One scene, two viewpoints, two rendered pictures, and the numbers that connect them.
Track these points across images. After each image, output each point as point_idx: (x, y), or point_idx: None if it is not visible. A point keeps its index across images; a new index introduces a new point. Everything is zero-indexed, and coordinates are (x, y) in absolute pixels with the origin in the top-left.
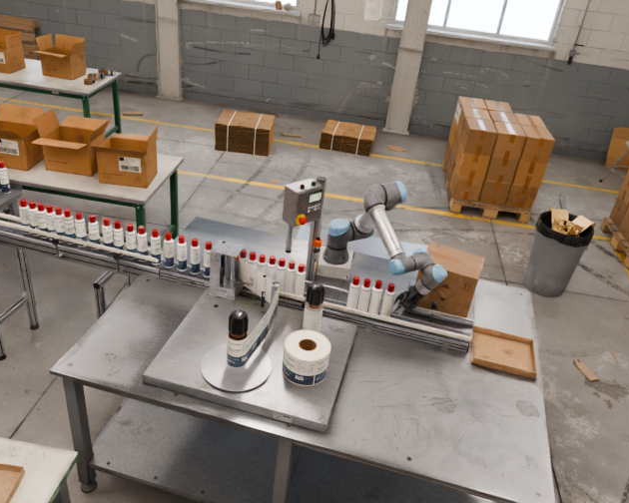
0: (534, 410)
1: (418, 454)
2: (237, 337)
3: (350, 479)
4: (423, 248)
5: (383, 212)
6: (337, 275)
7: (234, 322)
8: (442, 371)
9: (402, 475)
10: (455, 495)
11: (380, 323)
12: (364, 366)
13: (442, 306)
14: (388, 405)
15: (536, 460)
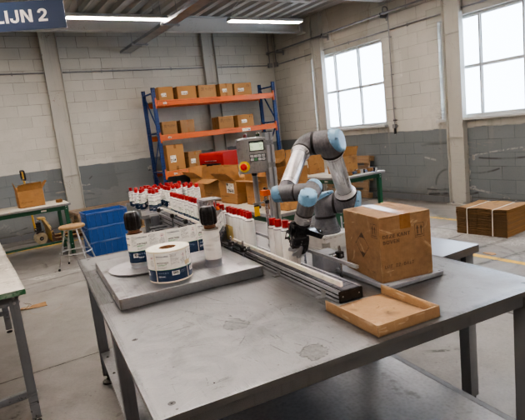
0: (318, 355)
1: (146, 340)
2: (128, 232)
3: None
4: (457, 242)
5: (299, 151)
6: (318, 247)
7: (123, 217)
8: (284, 307)
9: None
10: None
11: (283, 267)
12: (226, 291)
13: (365, 265)
14: (192, 312)
15: (230, 383)
